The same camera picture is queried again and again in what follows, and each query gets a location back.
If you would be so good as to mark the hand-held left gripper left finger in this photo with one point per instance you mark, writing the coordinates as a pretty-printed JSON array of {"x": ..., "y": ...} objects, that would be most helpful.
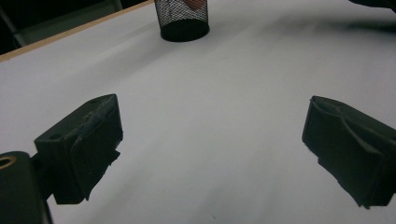
[{"x": 82, "y": 146}]

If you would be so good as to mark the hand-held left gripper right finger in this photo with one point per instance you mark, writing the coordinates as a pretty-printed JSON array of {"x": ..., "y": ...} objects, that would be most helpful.
[{"x": 351, "y": 149}]

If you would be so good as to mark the black mesh pen holder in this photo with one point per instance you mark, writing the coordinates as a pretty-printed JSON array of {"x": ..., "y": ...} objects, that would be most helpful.
[{"x": 183, "y": 26}]

